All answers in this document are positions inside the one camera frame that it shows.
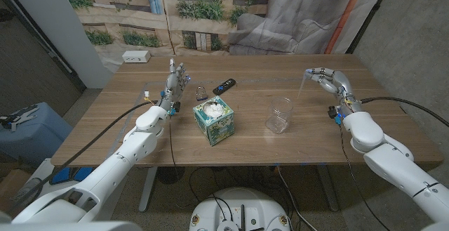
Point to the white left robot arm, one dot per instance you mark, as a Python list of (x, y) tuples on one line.
[(115, 168)]

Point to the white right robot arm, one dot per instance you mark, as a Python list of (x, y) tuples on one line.
[(396, 168)]

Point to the clear plastic cup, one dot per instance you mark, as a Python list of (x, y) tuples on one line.
[(279, 117)]

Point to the small white connector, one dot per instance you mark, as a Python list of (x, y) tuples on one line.
[(146, 93)]

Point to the black TV remote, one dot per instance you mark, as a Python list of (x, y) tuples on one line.
[(224, 86)]

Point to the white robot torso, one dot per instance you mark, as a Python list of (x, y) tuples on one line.
[(70, 226)]

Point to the printed fabric backdrop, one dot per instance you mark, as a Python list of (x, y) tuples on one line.
[(294, 17)]

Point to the teal patterned tissue box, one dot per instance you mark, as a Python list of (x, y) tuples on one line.
[(214, 125)]

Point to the blue flat panel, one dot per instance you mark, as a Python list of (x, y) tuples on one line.
[(72, 175)]

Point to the blue storage bin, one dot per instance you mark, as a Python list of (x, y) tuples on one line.
[(35, 139)]

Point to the grey tool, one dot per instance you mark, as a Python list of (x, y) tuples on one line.
[(19, 117)]

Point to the brown cardboard box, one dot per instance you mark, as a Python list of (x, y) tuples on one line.
[(12, 183)]

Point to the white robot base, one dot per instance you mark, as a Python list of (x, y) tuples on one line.
[(238, 206)]

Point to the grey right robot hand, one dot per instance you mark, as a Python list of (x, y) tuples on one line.
[(340, 81)]

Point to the black round floor disc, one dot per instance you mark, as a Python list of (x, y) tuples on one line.
[(170, 175)]

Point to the white table leg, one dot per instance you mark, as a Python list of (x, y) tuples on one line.
[(328, 189), (147, 189)]

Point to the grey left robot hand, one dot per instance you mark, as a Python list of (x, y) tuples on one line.
[(172, 87)]

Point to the white power strip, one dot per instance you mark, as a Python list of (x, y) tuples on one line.
[(136, 56)]

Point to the silver padlock with blue base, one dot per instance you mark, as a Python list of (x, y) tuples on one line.
[(201, 95)]

